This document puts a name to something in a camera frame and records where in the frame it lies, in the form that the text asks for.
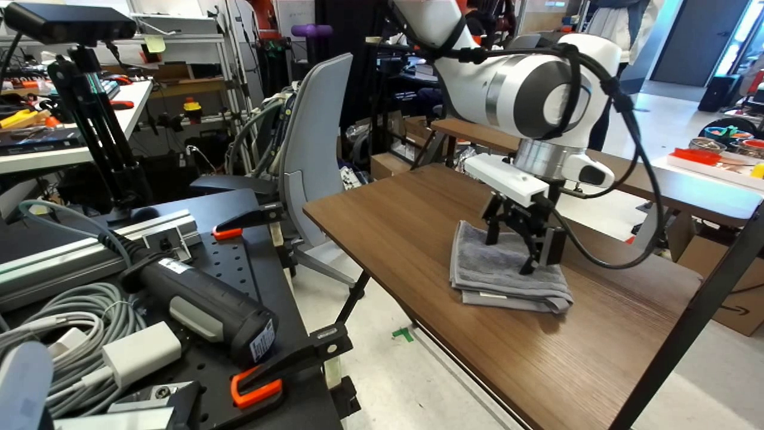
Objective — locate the white power adapter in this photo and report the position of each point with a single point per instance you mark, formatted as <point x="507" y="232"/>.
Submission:
<point x="144" y="354"/>

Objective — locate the red flat object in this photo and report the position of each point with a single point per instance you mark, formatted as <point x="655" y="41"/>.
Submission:
<point x="695" y="156"/>

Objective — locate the black diagonal desk strut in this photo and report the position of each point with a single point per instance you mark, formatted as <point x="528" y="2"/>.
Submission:
<point x="694" y="318"/>

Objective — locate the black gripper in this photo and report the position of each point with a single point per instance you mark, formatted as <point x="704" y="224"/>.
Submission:
<point x="527" y="214"/>

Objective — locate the grey cloth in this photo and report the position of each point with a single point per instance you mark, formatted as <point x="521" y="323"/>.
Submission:
<point x="498" y="276"/>

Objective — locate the silver aluminium extrusion rail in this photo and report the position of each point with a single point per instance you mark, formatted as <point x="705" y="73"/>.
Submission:
<point x="57" y="260"/>

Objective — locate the person in white shirt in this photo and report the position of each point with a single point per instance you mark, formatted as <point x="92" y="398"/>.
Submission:
<point x="604" y="127"/>

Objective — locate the white cluttered work table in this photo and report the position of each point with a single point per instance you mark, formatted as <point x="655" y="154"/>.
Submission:
<point x="49" y="151"/>

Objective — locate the yellow tool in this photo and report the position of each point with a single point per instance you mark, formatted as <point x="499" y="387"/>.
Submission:
<point x="24" y="120"/>

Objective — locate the small brown cardboard box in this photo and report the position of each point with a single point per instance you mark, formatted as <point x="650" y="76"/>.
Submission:
<point x="391" y="165"/>

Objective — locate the raised wooden desk shelf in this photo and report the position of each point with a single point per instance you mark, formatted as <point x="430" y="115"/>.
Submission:
<point x="701" y="194"/>

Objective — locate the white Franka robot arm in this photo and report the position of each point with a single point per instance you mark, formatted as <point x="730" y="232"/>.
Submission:
<point x="503" y="88"/>

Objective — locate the black camera on stand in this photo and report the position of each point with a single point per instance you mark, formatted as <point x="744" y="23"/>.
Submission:
<point x="68" y="23"/>

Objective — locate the large brown cardboard box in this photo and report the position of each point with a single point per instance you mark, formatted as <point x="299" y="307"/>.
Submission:
<point x="730" y="277"/>

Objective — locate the black tripod stand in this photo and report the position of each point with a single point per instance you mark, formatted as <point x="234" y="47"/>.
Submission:
<point x="102" y="133"/>

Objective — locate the black handheld scanner device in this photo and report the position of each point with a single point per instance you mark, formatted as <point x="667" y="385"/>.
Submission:
<point x="212" y="307"/>

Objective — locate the blue grey rounded object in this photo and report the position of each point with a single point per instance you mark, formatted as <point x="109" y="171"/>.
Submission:
<point x="24" y="385"/>

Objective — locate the black clamp orange tip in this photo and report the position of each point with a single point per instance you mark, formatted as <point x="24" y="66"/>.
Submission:
<point x="242" y="224"/>

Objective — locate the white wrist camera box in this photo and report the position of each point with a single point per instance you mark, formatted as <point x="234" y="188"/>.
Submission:
<point x="507" y="177"/>

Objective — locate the grey office chair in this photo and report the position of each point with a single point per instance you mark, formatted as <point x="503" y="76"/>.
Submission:
<point x="319" y="134"/>

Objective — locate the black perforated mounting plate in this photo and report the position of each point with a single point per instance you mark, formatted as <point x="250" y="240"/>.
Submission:
<point x="239" y="267"/>

